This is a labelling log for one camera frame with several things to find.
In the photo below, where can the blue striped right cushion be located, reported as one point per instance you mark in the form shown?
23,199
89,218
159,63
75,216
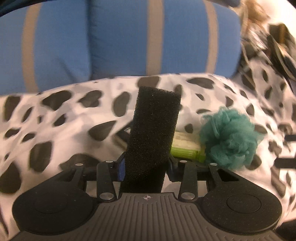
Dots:
142,38

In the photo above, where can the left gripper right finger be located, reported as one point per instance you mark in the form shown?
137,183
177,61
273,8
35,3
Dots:
184,172

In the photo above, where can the cow print blanket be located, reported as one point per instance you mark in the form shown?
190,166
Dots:
44,133

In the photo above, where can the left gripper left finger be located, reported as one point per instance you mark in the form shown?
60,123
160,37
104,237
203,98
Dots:
107,173

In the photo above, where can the teal mesh bath loofah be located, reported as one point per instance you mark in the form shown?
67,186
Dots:
229,138

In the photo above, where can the black foam block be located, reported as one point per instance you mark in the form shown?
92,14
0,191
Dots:
149,147

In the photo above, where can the clutter pile of bags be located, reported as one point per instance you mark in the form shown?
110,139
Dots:
276,42

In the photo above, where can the brown teddy bear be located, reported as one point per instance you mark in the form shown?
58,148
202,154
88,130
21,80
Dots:
251,12

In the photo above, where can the small black box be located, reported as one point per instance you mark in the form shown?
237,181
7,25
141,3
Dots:
122,136

